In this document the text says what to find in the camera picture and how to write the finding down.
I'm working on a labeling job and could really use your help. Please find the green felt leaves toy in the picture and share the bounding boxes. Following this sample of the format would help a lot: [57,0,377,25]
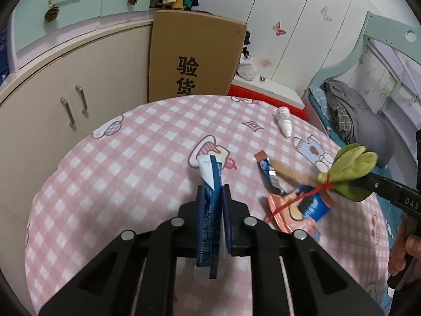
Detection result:
[316,144,378,203]

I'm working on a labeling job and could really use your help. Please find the orange blue snack packet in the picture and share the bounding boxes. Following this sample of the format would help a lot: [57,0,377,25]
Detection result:
[268,185,335,241]

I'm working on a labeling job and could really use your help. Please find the small blue foil wrapper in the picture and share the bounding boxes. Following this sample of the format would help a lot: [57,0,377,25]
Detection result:
[255,151,285,195]

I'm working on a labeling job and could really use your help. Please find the white eye drop bottle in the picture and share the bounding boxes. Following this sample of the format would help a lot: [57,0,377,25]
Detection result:
[276,106,293,139]

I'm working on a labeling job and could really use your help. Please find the blue white sachet strip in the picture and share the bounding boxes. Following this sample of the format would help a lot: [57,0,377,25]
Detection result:
[195,155,223,280]

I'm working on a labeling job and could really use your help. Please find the person's right hand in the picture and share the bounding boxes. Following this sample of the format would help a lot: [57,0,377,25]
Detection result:
[388,219,421,283]

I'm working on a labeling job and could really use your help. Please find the teal candy-print bed mattress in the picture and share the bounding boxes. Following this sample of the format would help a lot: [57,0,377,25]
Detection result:
[308,81,420,235]

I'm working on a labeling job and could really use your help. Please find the grey folded duvet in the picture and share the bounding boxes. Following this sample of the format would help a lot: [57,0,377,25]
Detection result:
[323,79,395,167]

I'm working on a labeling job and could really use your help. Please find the pink checkered round tablecloth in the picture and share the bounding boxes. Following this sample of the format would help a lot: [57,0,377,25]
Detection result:
[25,96,389,315]

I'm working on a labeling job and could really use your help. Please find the red storage bench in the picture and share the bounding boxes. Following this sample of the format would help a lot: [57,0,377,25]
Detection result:
[228,75,308,121]

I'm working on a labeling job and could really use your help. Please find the beige low cupboard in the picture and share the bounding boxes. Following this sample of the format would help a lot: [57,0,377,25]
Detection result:
[1,20,152,313]

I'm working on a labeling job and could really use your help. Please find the white plastic bag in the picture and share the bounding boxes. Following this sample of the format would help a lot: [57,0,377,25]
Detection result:
[236,53,258,81]

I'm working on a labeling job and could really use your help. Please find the blue shopping bag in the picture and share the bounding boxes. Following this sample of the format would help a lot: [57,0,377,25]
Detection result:
[0,29,9,84]

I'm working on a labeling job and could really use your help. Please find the large cardboard box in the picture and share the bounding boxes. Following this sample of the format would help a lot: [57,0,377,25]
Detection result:
[148,10,247,102]

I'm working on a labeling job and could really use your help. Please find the mint drawer cabinet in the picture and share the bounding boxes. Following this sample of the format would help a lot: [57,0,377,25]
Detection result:
[7,0,153,73]

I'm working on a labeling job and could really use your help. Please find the pink butterfly wall sticker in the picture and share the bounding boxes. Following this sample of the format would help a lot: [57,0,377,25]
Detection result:
[273,21,286,36]

